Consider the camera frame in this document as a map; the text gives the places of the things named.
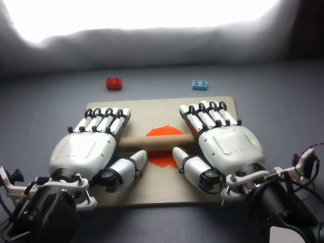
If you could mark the flat orange dough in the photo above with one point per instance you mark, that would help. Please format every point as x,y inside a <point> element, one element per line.
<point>162,132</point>

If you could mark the grey table cloth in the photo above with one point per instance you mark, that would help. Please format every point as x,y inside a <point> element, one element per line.
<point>162,225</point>

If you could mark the red toy brick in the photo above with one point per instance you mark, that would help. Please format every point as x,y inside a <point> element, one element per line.
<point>114,84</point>

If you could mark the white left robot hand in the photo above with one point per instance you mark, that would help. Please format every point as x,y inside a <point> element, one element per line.
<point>81,149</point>

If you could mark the white backdrop cloth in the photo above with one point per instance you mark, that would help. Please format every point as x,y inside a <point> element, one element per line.
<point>157,48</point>

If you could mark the wooden rolling pin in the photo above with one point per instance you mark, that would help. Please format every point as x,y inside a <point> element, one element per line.
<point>157,143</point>

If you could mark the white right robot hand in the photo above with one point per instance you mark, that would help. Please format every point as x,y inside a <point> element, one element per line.
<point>230,146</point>

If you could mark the light wooden board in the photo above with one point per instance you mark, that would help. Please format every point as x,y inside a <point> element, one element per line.
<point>157,187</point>

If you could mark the blue toy brick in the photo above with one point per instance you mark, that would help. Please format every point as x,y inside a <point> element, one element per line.
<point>200,85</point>

